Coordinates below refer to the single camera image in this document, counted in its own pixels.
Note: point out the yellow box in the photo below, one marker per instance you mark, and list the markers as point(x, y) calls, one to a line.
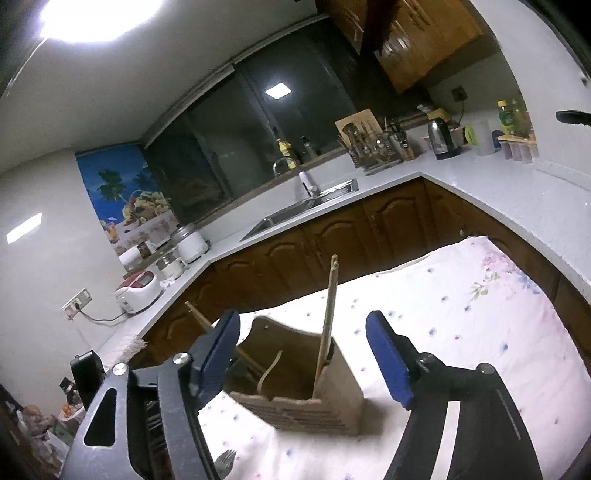
point(438, 114)

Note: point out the small pot with glass lid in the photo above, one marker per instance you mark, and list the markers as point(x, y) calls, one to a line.
point(171, 267)

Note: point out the white plastic jug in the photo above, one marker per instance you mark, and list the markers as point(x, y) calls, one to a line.
point(483, 138)

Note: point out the white paper roll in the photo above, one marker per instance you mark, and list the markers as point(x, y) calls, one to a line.
point(130, 257)

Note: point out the black pan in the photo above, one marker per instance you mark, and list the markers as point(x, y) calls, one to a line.
point(572, 116)

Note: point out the wooden cutting board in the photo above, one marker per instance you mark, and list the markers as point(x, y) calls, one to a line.
point(358, 121)

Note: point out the floral white tablecloth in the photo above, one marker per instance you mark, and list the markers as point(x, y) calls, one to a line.
point(461, 332)

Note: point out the steel spork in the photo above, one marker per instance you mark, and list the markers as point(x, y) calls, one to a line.
point(226, 461)

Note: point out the utensil drying rack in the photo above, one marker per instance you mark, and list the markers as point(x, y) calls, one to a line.
point(374, 150)

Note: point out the wooden wall cabinets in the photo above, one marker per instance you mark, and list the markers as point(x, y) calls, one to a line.
point(415, 41)

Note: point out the spice jar set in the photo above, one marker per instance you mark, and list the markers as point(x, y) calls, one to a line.
point(517, 150)

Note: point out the stainless steel sink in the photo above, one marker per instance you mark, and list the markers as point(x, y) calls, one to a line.
point(286, 214)

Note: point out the dark wooden base cabinets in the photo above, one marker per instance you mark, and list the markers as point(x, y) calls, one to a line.
point(351, 230)

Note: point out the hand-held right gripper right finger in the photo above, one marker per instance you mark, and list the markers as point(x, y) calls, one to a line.
point(388, 355)

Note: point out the wall power strip outlet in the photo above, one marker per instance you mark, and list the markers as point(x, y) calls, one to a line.
point(77, 302)

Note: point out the green labelled bottle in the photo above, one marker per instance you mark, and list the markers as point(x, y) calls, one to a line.
point(508, 120)

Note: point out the wooden utensil holder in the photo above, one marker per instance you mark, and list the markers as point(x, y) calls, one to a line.
point(300, 410)

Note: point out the fringed cloth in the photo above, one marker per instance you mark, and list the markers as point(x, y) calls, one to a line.
point(134, 346)

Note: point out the dark bottle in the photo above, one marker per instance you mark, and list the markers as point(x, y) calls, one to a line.
point(308, 148)

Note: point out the clear plastic bottle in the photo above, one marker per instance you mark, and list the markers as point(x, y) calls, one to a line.
point(525, 120)

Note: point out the dark window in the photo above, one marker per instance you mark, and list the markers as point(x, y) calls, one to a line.
point(231, 138)

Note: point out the green cup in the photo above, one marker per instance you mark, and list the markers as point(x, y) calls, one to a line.
point(468, 134)

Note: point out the dark wall outlet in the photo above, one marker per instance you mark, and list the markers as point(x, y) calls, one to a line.
point(459, 93)

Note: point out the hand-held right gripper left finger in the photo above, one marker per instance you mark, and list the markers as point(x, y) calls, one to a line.
point(219, 355)

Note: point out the steel electric kettle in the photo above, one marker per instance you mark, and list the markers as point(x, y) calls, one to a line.
point(443, 138)

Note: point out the white cooker with metal lid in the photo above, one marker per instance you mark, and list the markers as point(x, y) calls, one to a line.
point(191, 247)

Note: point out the yellow bottle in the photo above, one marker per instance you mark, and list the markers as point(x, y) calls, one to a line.
point(286, 152)

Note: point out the kitchen faucet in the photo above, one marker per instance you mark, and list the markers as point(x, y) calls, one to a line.
point(305, 182)

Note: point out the white and red rice cooker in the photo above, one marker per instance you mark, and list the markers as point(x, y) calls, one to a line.
point(138, 290)

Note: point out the white kitchen counter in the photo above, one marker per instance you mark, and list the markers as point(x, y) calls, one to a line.
point(508, 194)

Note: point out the wooden chopstick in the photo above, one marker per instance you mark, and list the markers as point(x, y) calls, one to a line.
point(325, 314)
point(330, 300)
point(198, 316)

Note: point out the fruit wall poster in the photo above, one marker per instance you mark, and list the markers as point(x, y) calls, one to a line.
point(120, 194)

